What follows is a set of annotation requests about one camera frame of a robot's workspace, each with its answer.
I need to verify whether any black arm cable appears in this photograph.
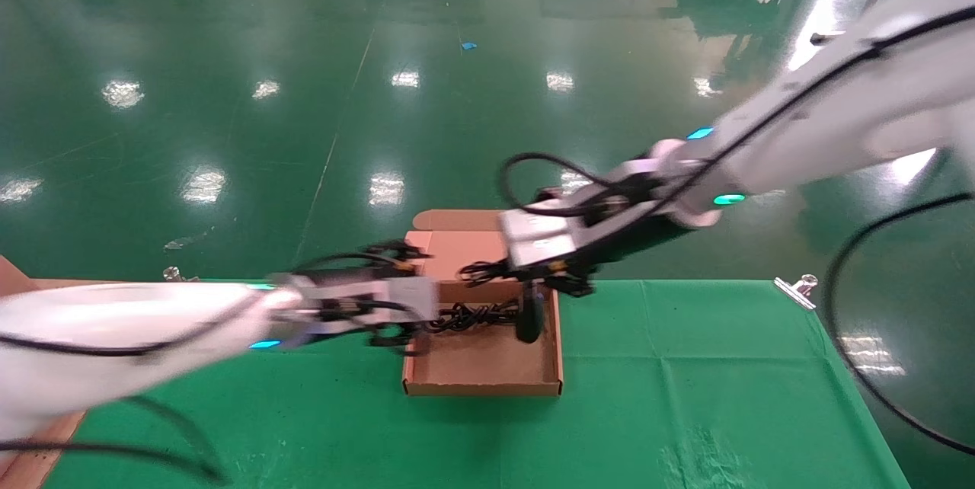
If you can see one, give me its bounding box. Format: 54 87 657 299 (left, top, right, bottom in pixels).
0 241 431 486
499 8 975 456

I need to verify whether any brown carton with red print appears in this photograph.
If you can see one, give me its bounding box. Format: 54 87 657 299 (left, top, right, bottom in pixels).
0 257 36 296

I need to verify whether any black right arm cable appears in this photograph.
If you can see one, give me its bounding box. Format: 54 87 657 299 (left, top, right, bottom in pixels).
499 8 975 456

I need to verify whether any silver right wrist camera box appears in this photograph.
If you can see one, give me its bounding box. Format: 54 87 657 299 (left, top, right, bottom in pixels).
499 209 581 270

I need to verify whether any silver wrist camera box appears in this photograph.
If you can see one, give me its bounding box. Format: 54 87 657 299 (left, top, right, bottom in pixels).
499 209 581 270
381 276 440 321

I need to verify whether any open brown cardboard box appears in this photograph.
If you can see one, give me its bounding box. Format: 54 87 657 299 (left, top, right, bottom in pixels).
402 209 564 397

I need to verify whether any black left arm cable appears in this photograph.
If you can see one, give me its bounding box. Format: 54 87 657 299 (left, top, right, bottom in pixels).
0 241 431 486

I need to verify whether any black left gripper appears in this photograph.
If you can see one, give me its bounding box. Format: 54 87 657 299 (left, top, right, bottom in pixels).
368 318 440 357

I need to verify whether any black power cord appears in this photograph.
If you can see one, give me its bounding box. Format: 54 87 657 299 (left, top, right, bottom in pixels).
427 300 526 334

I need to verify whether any green table cloth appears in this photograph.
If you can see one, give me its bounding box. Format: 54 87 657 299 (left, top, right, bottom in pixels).
42 279 911 489

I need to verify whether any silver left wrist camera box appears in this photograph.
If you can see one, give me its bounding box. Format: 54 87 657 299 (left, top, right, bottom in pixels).
381 276 440 321

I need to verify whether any black wired computer mouse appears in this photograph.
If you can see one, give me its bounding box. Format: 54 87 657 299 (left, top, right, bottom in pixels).
457 259 546 345

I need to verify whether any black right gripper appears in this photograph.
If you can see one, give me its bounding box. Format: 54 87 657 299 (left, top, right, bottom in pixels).
533 213 684 297

